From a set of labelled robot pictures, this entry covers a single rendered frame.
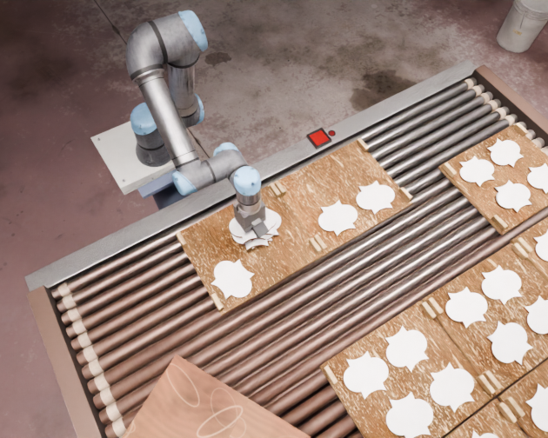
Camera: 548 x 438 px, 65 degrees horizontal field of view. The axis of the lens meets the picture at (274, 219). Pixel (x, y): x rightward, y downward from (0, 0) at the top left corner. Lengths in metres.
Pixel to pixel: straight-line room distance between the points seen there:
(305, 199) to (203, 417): 0.82
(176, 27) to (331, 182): 0.79
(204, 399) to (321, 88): 2.49
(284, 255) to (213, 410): 0.56
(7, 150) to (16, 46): 1.01
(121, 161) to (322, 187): 0.80
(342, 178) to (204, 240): 0.58
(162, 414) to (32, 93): 2.78
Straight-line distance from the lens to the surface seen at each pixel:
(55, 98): 3.56
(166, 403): 1.34
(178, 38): 1.32
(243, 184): 1.23
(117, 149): 1.87
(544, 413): 1.62
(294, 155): 1.77
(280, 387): 1.43
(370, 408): 1.44
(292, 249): 1.54
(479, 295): 1.63
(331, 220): 1.59
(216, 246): 1.55
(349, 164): 1.74
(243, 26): 3.79
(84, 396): 1.50
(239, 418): 1.31
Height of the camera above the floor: 2.34
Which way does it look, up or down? 62 degrees down
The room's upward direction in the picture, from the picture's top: 1 degrees clockwise
